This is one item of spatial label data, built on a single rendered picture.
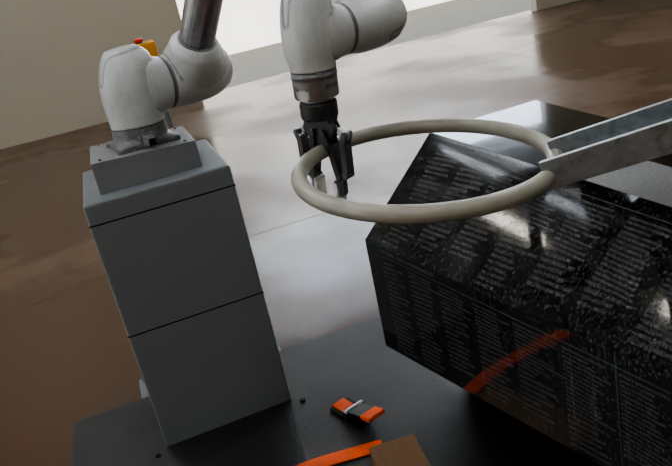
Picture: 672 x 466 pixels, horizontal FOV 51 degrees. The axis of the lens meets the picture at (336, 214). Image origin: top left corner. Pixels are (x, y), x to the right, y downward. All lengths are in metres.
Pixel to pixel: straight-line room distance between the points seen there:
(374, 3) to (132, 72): 0.82
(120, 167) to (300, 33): 0.83
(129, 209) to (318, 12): 0.86
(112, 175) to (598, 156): 1.28
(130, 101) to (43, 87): 5.98
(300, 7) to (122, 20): 6.66
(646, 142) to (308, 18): 0.61
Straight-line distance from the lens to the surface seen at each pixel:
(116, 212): 1.94
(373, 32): 1.40
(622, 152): 1.17
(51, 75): 7.96
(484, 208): 1.08
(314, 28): 1.32
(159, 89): 2.04
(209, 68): 2.06
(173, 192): 1.94
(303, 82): 1.34
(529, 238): 1.41
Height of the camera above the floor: 1.30
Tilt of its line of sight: 21 degrees down
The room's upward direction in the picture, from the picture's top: 12 degrees counter-clockwise
